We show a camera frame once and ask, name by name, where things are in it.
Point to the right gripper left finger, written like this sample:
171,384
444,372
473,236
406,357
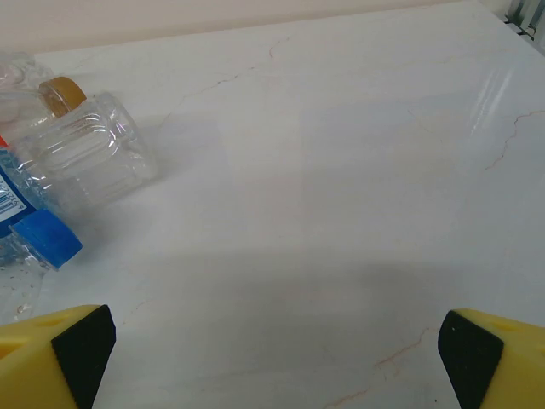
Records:
25,375

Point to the clear bottle blue label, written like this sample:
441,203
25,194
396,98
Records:
85,149

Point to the blue cap cola bottle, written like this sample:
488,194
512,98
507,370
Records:
47,236

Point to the aluminium table side rail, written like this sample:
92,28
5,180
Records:
526,23

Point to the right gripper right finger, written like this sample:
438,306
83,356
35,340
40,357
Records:
523,375

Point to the orange label bottle tan cap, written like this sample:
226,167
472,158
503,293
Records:
64,93

